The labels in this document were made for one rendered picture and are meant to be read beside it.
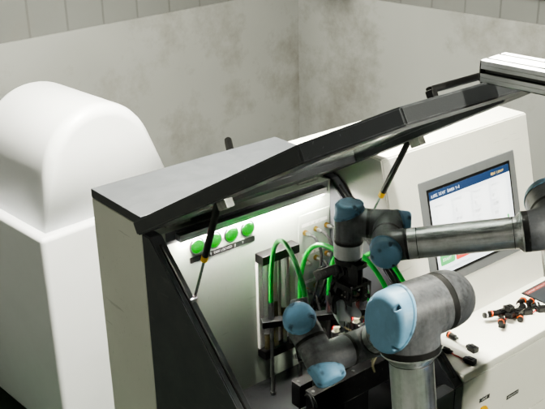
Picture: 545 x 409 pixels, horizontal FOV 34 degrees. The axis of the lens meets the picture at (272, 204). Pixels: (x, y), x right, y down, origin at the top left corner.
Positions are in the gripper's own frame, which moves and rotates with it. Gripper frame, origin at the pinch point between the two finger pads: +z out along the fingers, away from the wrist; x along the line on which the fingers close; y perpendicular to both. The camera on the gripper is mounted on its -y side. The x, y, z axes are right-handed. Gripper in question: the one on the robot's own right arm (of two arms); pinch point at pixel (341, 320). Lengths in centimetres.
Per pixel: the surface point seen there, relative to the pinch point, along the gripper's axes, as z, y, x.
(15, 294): 56, -174, -22
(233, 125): 35, -242, 143
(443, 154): -26, -22, 63
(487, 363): 27, 13, 47
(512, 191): -7, -16, 94
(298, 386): 27.0, -14.6, -3.1
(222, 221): -19.6, -37.8, -10.8
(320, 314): 14.5, -25.0, 14.9
